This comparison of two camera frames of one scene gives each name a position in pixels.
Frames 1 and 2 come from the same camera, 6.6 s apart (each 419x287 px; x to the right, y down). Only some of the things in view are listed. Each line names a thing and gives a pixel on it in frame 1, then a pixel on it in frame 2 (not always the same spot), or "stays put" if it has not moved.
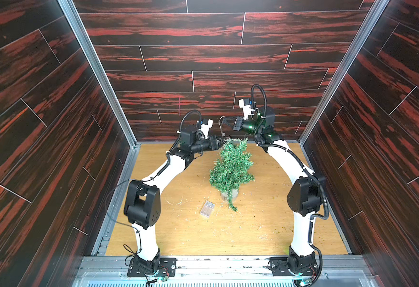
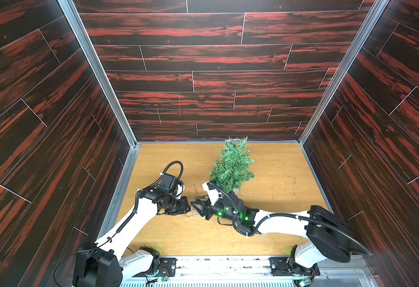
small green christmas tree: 232,168 stays put
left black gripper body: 206,145 → 175,205
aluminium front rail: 221,272 stays put
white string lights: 219,122 → 193,212
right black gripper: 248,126 → 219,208
